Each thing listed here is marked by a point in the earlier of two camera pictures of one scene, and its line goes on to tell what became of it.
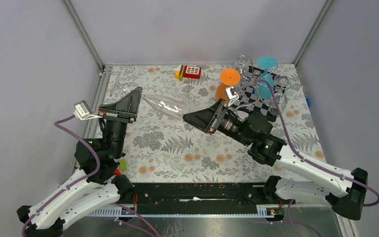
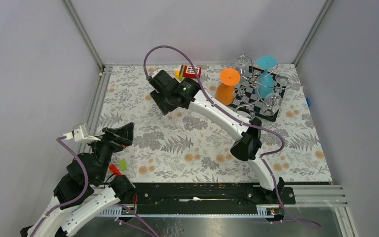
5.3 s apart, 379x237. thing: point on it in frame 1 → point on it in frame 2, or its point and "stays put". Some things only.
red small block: (117, 172) stays put
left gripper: (128, 107) → (120, 138)
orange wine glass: (229, 77) stays put
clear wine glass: (242, 63) stays put
